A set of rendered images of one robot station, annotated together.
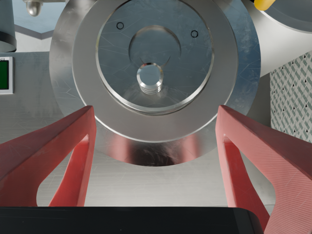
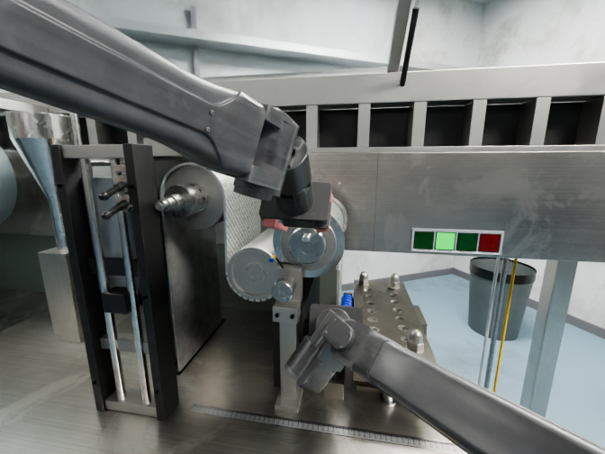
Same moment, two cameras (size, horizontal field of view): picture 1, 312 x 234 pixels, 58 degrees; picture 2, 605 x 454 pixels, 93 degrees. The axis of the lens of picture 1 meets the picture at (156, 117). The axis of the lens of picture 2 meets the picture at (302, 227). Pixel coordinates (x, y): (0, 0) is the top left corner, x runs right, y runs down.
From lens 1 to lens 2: 0.39 m
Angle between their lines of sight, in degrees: 13
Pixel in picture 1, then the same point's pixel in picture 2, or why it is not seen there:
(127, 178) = (343, 172)
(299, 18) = (259, 253)
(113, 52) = (319, 246)
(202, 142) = not seen: hidden behind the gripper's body
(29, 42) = (465, 266)
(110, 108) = not seen: hidden behind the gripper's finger
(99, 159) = (360, 185)
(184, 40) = (297, 248)
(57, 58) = (341, 246)
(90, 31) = (329, 254)
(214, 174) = not seen: hidden behind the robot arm
